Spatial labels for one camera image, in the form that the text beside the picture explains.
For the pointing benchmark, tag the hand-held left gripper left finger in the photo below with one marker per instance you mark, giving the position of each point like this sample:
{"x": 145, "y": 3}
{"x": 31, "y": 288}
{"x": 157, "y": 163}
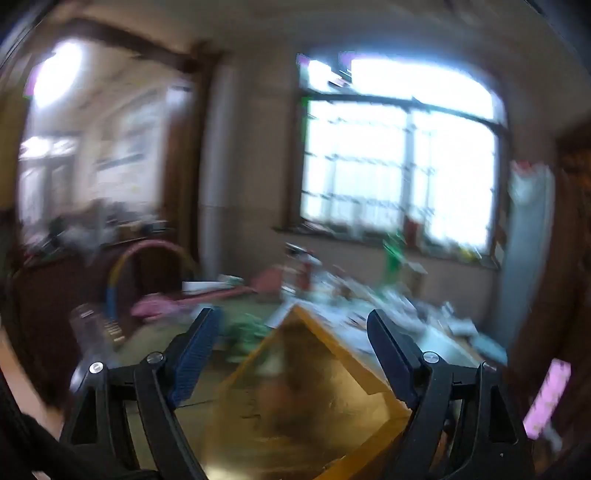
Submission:
{"x": 196, "y": 357}

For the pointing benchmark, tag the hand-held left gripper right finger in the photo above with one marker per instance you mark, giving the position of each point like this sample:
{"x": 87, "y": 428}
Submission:
{"x": 392, "y": 360}

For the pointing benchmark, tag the yellow cardboard box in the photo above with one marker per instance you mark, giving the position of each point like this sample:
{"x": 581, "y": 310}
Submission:
{"x": 300, "y": 392}

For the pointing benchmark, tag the white plastic bag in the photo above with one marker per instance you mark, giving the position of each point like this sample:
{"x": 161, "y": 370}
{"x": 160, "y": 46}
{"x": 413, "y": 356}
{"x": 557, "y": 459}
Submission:
{"x": 441, "y": 344}

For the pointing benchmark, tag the green cloth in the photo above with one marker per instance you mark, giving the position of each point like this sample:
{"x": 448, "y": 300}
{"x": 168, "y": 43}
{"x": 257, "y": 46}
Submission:
{"x": 247, "y": 332}

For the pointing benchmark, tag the pink cloth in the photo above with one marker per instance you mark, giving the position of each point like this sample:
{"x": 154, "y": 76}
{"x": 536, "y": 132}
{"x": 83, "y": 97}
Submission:
{"x": 154, "y": 305}

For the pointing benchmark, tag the teal tissue box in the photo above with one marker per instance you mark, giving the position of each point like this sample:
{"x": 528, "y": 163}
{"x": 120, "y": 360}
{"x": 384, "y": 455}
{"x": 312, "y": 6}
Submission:
{"x": 210, "y": 284}

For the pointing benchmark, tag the green glass bottle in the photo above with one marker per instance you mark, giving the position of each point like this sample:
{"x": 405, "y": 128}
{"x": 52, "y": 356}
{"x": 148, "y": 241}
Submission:
{"x": 395, "y": 258}

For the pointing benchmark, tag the clear plastic pitcher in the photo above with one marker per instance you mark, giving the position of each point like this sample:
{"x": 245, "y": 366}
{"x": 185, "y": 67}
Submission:
{"x": 94, "y": 327}

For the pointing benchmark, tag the colourful hula hoop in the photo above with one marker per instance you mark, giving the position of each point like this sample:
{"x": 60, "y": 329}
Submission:
{"x": 113, "y": 277}

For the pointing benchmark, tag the red box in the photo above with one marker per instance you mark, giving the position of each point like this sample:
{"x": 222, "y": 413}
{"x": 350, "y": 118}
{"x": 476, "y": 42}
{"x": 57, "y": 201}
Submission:
{"x": 412, "y": 230}

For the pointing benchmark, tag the dark wooden sideboard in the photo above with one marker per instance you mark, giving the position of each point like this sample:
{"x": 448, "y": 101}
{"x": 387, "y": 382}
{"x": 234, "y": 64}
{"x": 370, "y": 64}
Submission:
{"x": 51, "y": 300}

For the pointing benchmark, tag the white hanging cloth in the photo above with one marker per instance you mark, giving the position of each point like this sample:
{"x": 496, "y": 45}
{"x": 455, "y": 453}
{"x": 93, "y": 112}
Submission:
{"x": 528, "y": 277}

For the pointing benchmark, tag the pink paper sheet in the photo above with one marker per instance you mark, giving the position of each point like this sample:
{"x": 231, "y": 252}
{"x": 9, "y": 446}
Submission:
{"x": 549, "y": 397}

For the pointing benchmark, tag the barred window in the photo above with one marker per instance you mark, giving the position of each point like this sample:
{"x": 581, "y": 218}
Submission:
{"x": 392, "y": 161}

